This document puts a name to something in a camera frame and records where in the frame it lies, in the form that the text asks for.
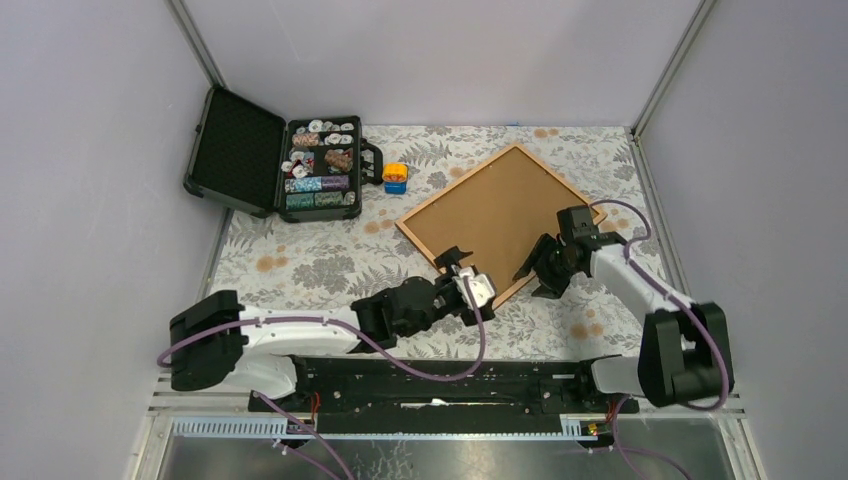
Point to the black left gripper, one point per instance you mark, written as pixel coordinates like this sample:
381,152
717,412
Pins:
444,264

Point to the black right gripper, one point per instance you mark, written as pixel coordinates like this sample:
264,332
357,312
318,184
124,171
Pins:
551,286

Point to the wooden picture frame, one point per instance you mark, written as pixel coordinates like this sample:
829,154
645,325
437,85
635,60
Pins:
417,238

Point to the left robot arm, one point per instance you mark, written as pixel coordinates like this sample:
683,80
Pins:
221,341

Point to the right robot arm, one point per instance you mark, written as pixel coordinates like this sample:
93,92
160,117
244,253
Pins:
684,356

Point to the yellow and blue toy block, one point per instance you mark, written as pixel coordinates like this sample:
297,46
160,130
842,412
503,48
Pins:
395,177

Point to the purple poker chip stack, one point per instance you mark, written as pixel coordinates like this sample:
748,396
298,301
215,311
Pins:
335,182

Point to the orange poker chip roll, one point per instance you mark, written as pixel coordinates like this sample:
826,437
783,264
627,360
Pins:
338,161

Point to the floral patterned table mat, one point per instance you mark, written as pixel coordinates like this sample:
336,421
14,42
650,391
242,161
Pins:
276,265

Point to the green poker chip stack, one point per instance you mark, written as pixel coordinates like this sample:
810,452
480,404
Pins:
299,201

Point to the cyan poker chip stack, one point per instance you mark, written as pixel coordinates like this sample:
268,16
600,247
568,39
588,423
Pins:
303,185

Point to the black poker chip case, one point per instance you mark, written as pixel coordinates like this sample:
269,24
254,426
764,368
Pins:
242,155

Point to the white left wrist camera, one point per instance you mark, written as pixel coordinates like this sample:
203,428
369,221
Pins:
477,289

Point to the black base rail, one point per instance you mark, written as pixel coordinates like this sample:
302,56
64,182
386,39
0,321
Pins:
370,396

